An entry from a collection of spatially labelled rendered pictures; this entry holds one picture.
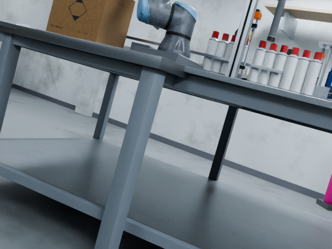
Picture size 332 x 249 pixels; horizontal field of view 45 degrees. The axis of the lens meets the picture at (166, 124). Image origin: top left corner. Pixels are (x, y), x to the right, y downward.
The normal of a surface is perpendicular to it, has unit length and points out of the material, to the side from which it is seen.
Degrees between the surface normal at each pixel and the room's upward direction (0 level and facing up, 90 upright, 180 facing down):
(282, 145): 90
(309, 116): 90
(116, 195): 90
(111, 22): 90
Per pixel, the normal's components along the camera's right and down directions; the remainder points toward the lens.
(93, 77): -0.54, -0.08
